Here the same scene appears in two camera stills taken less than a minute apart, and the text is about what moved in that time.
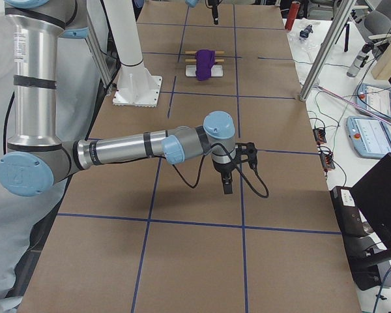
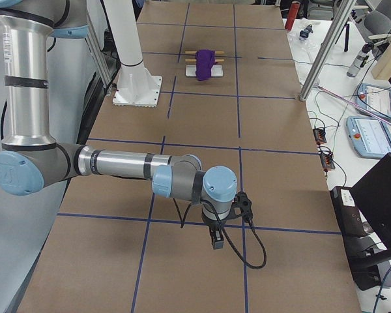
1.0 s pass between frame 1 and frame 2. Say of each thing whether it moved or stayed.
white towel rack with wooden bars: stayed
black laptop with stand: stayed
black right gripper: moved
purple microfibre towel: stayed
